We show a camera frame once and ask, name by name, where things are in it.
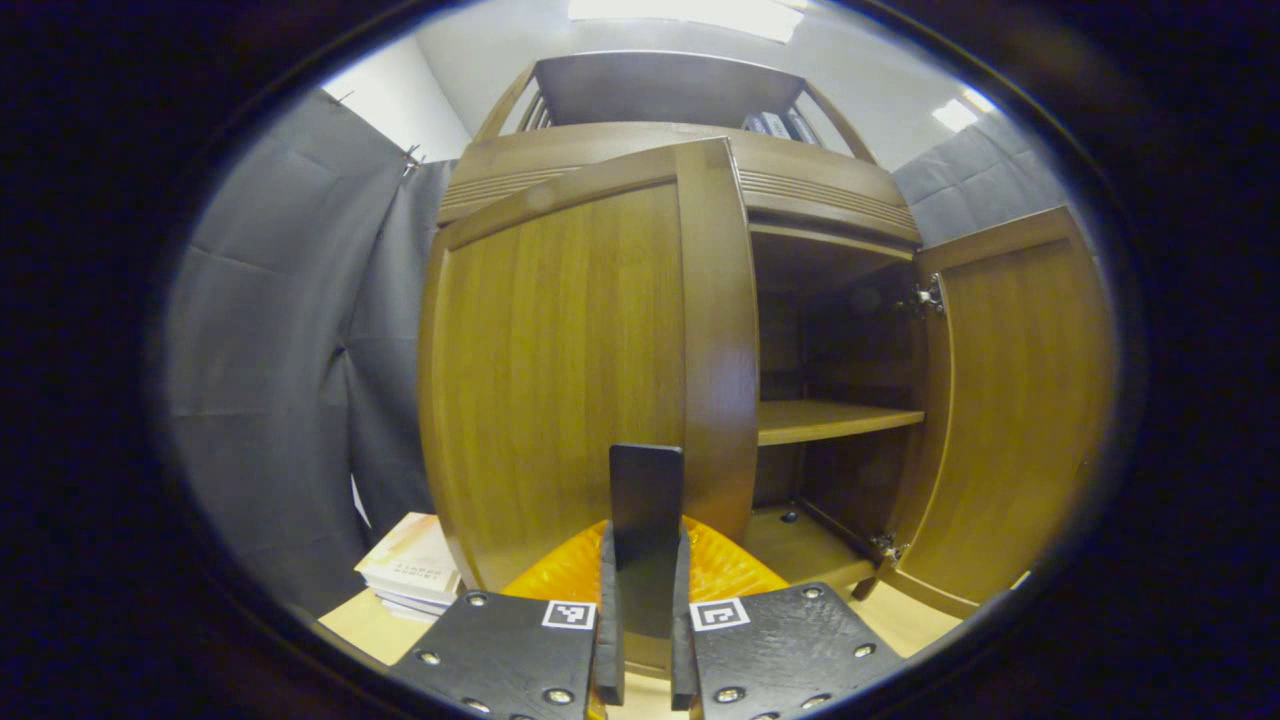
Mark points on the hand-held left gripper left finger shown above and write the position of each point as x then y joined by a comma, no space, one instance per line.
610,650

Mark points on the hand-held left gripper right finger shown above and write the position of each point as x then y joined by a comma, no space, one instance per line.
683,660

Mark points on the white and orange book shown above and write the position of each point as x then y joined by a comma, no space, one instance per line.
415,560

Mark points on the wooden shoe cabinet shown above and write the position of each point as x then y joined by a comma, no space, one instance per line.
820,420

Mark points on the wooden shoe cabinet door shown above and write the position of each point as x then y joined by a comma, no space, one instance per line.
560,380
1020,400

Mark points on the blue book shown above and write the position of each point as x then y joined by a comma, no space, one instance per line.
755,124

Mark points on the light grey book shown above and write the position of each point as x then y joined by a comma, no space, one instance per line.
778,125

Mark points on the white paperback book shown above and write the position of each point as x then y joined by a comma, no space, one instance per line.
415,598
412,611

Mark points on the dark grey book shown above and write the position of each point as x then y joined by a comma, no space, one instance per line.
803,126

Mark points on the large ceiling light panel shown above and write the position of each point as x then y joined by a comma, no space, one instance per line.
690,15

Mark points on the small ceiling light panel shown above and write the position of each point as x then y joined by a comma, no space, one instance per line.
955,113

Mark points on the wooden cabinet drawer with knob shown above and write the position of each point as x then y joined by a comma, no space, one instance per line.
830,190

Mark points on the black backdrop cloth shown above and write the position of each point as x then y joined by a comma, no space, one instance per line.
270,330

